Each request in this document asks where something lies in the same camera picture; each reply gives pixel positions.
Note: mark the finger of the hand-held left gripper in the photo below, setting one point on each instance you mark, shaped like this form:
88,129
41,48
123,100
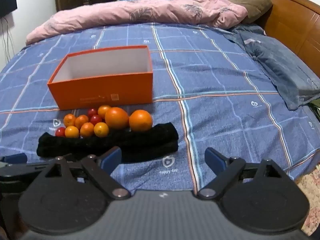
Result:
25,171
15,158

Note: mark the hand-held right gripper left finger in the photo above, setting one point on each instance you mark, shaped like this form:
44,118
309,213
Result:
113,158

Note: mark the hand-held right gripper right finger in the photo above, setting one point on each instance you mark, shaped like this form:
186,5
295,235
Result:
213,158

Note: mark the reddish small tangerine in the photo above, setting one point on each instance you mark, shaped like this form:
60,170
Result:
87,130
69,120
81,120

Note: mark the large orange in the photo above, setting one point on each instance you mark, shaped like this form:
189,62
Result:
140,120
116,118

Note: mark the red cherry tomato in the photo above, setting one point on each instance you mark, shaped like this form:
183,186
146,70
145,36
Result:
96,119
60,131
92,111

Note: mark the orange cardboard box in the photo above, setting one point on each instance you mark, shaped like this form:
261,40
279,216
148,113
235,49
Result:
100,90

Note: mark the black fuzzy cloth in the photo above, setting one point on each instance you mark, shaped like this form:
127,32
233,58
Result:
140,142

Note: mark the blue plaid bedsheet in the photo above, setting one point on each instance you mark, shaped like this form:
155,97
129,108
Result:
212,85

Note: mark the patterned floor rug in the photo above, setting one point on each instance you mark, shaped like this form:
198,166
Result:
312,192

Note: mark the blue-grey pillow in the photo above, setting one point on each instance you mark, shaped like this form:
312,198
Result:
280,62

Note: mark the pink floral quilt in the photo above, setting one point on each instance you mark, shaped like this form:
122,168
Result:
112,15

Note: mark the brown pillow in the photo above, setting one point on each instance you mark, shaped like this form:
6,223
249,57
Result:
252,3

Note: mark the wooden bed headboard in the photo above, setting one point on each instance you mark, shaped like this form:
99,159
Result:
295,17

